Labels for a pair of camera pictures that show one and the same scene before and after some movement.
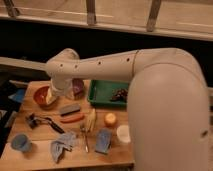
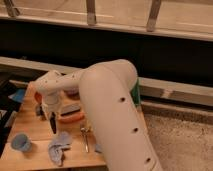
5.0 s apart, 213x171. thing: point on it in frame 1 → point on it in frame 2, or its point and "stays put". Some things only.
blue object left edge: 18,96 stays put
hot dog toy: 73,118 stays put
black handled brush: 33,120 → 53,122
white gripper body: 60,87 → 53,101
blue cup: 21,142 stays put
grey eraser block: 69,109 stays put
